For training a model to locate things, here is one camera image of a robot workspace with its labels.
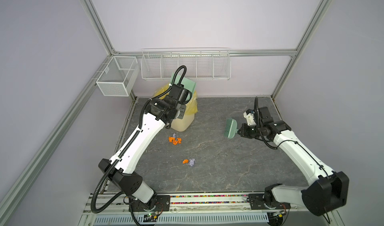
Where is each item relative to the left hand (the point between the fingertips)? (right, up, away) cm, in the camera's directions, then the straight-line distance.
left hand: (175, 109), depth 72 cm
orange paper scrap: (-6, -20, +24) cm, 31 cm away
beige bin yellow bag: (0, -10, +22) cm, 24 cm away
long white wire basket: (+13, +31, +27) cm, 43 cm away
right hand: (+34, -13, +9) cm, 37 cm away
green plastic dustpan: (+6, +13, +7) cm, 16 cm away
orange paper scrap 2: (+4, -31, +15) cm, 34 cm away
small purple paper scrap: (-5, -17, +26) cm, 32 cm away
